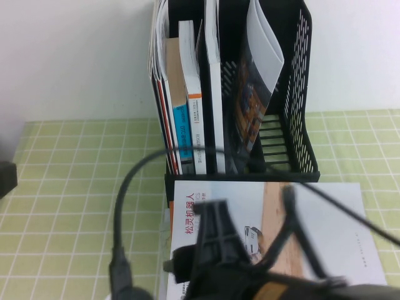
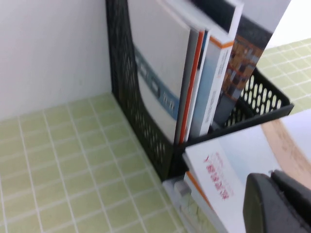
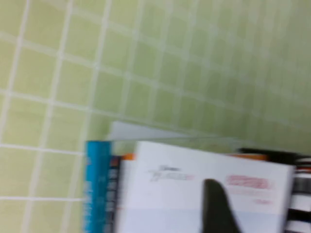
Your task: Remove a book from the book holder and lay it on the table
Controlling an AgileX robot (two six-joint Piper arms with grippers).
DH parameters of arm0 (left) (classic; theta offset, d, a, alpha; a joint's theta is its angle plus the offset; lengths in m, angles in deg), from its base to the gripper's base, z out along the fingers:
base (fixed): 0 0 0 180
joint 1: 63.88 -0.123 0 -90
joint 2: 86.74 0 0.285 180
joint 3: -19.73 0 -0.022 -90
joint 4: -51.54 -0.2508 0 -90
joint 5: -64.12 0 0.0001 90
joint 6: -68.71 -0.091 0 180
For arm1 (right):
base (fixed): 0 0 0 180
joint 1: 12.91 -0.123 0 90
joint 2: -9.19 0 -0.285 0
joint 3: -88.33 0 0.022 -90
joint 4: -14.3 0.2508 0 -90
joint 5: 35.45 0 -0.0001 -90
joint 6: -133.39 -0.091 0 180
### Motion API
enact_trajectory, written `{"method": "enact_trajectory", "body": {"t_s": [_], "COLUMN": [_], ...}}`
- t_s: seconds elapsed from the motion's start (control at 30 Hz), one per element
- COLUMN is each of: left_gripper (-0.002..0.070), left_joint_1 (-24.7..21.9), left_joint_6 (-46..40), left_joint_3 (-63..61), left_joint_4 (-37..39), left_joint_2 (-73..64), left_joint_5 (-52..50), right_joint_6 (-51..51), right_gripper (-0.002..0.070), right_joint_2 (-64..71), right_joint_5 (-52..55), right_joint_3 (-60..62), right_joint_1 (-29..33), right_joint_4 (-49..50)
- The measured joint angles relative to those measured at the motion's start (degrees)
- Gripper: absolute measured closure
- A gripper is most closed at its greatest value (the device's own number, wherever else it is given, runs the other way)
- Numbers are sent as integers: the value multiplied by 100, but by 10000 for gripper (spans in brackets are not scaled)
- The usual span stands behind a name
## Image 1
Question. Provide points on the white book orange band spine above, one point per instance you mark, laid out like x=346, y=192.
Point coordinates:
x=198, y=125

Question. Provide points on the white orange ROS2 book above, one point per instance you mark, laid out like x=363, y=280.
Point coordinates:
x=178, y=292

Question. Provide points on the thin magazine orange black spine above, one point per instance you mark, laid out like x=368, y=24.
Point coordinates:
x=162, y=109

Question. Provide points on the green checkered tablecloth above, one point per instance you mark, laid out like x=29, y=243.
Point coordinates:
x=78, y=218

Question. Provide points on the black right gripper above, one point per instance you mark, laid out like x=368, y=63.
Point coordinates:
x=218, y=278

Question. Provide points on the black plastic book holder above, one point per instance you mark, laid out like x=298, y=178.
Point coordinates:
x=218, y=177

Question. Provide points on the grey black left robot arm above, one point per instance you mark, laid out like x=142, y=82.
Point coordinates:
x=7, y=178

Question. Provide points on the blue spine book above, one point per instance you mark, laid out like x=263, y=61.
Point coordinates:
x=181, y=125

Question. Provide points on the tall thin white book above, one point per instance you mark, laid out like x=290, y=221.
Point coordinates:
x=217, y=109

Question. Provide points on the thin white magazine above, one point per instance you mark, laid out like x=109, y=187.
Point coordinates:
x=171, y=118

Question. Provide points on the white grey robot brochure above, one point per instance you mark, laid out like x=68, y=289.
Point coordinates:
x=328, y=218

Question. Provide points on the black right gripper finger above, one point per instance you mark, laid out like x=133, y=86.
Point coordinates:
x=290, y=203

